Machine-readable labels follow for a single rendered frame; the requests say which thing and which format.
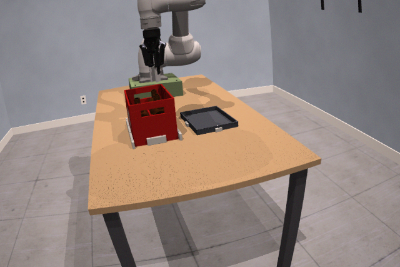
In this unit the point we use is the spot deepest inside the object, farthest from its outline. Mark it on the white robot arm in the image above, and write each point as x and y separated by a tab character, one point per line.
181	48

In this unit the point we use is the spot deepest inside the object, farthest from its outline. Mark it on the red bottle crate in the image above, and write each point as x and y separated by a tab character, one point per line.
153	125

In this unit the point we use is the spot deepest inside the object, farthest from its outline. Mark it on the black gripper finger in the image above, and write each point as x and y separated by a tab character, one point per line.
148	59
158	59

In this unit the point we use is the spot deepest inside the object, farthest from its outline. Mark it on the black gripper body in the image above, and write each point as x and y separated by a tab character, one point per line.
152	36

